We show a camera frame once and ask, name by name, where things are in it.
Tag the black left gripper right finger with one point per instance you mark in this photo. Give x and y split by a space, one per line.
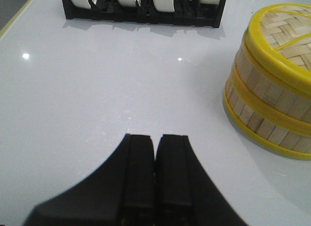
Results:
185 194

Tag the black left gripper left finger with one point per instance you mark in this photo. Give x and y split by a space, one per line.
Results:
119 193

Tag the yellow bamboo steamer lid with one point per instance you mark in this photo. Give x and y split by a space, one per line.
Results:
279 37

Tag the bamboo steamer basket yellow rim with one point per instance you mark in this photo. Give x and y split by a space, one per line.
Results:
266 134

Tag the black bowl rack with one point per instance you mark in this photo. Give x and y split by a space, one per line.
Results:
186 12

